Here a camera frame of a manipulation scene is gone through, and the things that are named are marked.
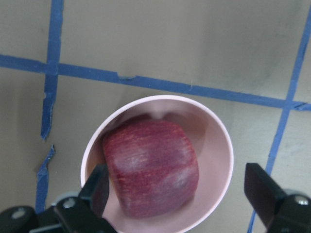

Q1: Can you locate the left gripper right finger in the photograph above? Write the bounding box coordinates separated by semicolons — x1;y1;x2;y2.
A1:
244;163;289;228

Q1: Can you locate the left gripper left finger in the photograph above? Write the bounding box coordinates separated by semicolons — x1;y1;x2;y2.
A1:
79;164;109;217

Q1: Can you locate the red apple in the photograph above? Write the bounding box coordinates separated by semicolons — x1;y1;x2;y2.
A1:
102;119;199;218

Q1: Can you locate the small pink bowl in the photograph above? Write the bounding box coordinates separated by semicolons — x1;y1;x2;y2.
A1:
80;95;234;233

